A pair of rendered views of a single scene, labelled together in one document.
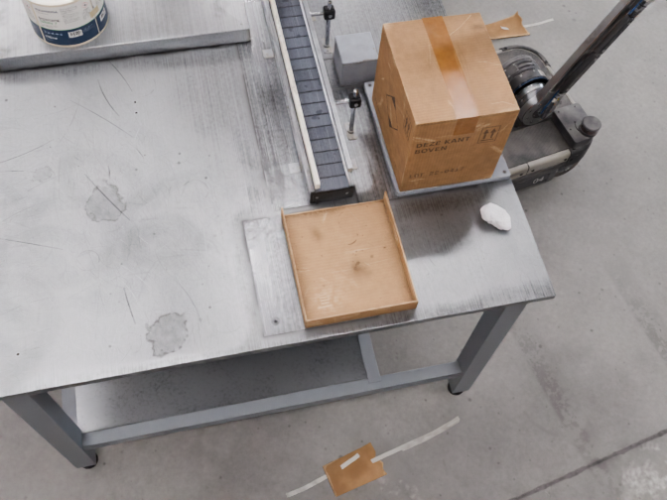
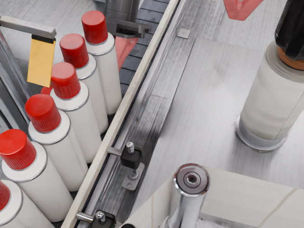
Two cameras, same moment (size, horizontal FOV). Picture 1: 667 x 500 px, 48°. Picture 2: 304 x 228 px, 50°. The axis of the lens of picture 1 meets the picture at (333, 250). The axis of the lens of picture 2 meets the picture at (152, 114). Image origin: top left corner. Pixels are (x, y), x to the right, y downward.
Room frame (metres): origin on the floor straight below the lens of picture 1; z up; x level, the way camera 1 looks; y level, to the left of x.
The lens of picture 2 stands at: (1.99, 0.54, 1.38)
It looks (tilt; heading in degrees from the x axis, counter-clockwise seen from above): 56 degrees down; 217
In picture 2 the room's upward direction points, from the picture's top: straight up
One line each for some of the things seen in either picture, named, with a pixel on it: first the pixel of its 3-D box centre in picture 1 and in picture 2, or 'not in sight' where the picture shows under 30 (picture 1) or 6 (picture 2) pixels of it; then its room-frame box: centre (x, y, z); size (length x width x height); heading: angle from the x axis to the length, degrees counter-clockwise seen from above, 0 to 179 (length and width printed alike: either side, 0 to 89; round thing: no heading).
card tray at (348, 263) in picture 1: (347, 257); not in sight; (0.84, -0.03, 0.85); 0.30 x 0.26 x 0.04; 18
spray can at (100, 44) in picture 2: not in sight; (102, 68); (1.75, 0.26, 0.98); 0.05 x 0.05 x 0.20
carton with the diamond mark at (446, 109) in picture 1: (439, 103); not in sight; (1.21, -0.21, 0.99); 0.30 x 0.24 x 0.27; 18
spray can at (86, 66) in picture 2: not in sight; (85, 90); (1.80, 0.27, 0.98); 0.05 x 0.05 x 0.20
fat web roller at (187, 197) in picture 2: not in sight; (184, 208); (1.86, 0.50, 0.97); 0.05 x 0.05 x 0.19
